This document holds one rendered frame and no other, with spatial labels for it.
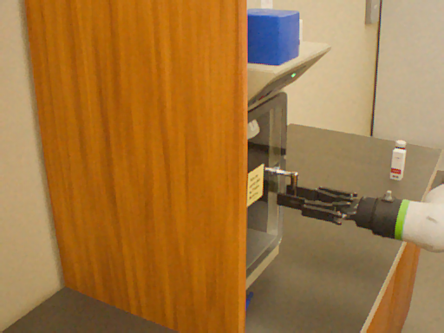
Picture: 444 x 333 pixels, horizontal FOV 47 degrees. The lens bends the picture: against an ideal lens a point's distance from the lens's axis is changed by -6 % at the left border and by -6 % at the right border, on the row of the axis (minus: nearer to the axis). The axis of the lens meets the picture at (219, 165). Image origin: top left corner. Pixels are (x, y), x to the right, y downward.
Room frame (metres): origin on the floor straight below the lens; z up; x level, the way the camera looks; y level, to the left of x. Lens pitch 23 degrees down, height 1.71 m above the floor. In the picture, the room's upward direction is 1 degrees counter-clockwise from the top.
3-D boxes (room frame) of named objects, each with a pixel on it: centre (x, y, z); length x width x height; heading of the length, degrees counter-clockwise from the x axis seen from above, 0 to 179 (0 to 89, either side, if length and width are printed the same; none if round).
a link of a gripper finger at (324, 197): (1.13, -0.27, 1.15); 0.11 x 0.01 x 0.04; 44
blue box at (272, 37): (1.00, -0.09, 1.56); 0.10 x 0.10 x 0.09; 60
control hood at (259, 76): (1.06, -0.12, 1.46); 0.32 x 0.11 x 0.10; 150
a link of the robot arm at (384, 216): (1.04, -0.38, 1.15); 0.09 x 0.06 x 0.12; 150
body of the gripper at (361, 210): (1.08, -0.31, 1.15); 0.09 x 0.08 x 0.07; 60
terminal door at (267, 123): (1.09, -0.08, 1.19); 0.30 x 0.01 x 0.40; 150
